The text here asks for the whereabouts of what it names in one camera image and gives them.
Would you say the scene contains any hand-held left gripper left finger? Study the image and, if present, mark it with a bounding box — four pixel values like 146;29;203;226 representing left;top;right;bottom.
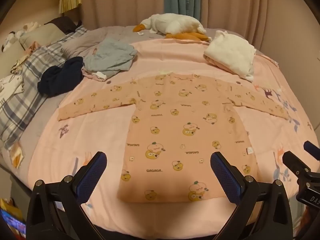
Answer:
26;151;108;240

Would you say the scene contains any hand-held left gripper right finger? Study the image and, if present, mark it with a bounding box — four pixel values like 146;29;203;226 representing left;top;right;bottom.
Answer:
210;151;293;240

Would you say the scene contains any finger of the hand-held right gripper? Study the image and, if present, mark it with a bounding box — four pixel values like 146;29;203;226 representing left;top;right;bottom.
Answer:
303;141;320;161
282;151;312;178

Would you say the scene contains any pink printed long-sleeve shirt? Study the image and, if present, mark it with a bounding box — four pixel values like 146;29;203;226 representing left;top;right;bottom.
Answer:
57;72;290;203

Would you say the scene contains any pink printed blanket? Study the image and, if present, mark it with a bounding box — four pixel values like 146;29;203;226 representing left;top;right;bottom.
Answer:
27;27;320;233

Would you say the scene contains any small yellow white cloth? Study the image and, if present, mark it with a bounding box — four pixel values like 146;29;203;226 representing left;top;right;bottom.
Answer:
10;142;25;168

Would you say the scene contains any colourful box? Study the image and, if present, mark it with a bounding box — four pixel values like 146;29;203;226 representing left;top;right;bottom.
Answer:
0;197;27;240

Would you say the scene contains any plaid duvet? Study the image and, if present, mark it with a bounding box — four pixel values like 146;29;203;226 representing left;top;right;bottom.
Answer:
0;25;88;150

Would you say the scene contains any small pink white garment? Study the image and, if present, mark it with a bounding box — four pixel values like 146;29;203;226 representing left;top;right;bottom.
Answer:
81;66;108;82

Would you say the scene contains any navy crumpled garment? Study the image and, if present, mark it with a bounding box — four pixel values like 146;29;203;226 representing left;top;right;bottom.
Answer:
37;56;84;97

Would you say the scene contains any grey-blue crumpled garment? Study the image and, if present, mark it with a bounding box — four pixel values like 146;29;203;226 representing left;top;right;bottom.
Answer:
83;38;138;78

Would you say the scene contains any white printed cloth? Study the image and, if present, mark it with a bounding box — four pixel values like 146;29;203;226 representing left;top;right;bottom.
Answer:
0;74;24;98

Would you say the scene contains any white folded garment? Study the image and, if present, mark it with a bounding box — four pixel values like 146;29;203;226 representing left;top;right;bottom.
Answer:
204;30;256;82

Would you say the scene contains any beige pillow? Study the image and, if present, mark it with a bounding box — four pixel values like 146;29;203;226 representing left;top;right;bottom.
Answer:
0;40;25;64
19;23;67;49

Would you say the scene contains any dark brown pillow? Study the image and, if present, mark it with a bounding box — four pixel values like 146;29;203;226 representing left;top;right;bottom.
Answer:
45;16;78;33

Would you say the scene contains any small white plush toy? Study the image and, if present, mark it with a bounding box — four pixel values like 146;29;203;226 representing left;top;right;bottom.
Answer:
2;31;22;50

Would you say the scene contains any white goose plush toy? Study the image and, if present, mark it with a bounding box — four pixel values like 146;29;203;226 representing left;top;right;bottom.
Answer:
132;13;212;42

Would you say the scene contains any beige curtain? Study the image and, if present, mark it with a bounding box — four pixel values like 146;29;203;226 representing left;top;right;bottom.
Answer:
80;0;320;63

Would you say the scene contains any teal curtain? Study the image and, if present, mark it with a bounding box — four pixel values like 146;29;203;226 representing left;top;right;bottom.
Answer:
164;0;202;22

